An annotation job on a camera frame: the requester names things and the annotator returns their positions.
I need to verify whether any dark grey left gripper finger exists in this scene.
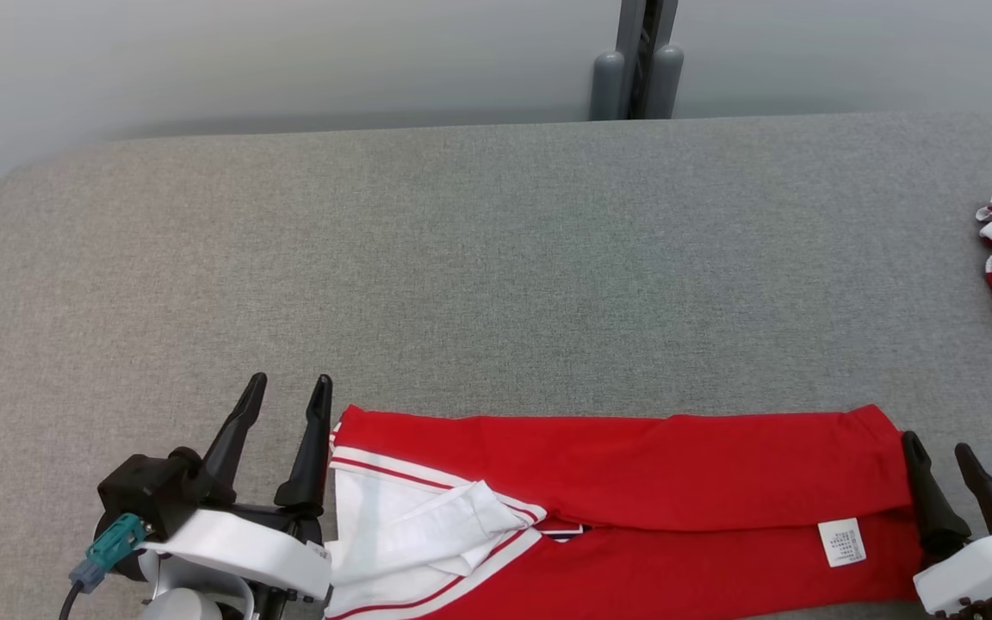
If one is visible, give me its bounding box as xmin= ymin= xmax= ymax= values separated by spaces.
xmin=275 ymin=374 xmax=333 ymax=518
xmin=201 ymin=372 xmax=268 ymax=505

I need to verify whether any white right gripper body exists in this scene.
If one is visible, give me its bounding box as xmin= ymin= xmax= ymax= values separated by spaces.
xmin=914 ymin=524 xmax=992 ymax=615

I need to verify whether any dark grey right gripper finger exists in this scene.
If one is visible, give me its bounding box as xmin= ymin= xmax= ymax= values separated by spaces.
xmin=954 ymin=443 xmax=992 ymax=536
xmin=901 ymin=431 xmax=972 ymax=559

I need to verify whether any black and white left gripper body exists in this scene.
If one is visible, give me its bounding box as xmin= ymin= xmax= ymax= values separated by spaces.
xmin=98 ymin=448 xmax=333 ymax=601

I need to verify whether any red jersey with white trim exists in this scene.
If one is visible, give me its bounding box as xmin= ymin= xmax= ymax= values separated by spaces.
xmin=324 ymin=403 xmax=929 ymax=620

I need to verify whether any teal cable connector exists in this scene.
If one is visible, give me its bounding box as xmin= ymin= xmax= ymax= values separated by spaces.
xmin=68 ymin=513 xmax=149 ymax=593

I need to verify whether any grey metal frame post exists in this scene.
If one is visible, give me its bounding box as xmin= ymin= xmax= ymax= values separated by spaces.
xmin=589 ymin=0 xmax=685 ymax=121

